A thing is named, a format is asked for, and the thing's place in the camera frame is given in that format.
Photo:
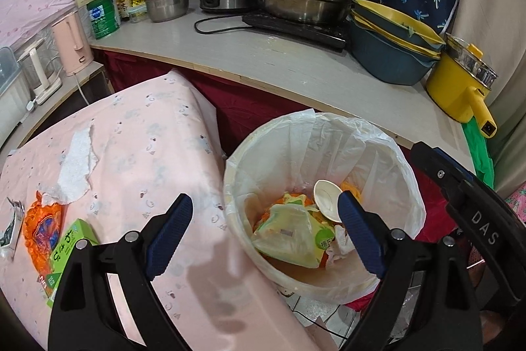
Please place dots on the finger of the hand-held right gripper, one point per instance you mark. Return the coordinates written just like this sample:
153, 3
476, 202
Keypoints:
439, 170

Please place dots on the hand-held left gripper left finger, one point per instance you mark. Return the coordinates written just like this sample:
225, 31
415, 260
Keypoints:
170, 240

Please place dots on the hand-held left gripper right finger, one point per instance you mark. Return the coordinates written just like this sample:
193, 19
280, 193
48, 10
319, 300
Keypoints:
361, 236

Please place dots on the white tissue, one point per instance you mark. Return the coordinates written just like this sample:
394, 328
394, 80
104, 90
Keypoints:
343, 242

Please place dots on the white plastic spoon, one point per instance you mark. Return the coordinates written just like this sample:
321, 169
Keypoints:
326, 199

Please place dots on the green yellow wipes pouch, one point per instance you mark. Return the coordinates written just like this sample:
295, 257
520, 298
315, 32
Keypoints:
287, 236

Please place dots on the green carton box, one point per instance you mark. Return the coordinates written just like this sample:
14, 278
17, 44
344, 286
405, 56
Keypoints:
70, 248

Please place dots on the bin with white liner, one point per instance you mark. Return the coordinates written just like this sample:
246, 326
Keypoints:
287, 153

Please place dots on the white paper towel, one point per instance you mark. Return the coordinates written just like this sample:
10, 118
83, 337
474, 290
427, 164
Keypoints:
76, 166

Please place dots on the orange snack bag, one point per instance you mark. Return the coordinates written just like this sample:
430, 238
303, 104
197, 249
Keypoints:
41, 227

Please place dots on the green plastic bag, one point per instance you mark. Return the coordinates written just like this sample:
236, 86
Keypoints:
478, 153

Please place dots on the yellow electric pot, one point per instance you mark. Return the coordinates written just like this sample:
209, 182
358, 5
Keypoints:
452, 88

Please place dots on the pink tablecloth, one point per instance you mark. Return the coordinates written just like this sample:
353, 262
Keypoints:
164, 153

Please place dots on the stack of blue yellow basins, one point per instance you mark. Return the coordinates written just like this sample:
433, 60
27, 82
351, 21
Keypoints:
386, 55

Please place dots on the small silver packet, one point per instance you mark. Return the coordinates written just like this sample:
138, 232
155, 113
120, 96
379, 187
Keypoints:
12, 229

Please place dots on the dark red cloth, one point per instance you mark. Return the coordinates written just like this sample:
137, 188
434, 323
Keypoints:
254, 104

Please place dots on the white power plug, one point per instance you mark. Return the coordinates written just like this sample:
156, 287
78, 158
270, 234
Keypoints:
29, 105

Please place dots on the black induction cooker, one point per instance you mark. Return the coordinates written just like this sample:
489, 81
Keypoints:
300, 32

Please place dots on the white dish box clear lid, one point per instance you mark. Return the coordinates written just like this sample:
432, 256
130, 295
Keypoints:
12, 96

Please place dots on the glass electric kettle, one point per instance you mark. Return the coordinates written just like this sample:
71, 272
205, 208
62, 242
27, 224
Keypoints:
39, 67

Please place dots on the pink electric kettle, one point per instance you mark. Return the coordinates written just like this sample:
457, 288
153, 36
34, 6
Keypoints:
72, 42

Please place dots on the clear food container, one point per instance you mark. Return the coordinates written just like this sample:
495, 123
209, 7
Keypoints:
137, 14

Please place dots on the green tin can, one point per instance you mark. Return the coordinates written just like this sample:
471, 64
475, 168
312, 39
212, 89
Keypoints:
102, 18

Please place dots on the small steel pot with lid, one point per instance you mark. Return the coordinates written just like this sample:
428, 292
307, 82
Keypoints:
166, 3

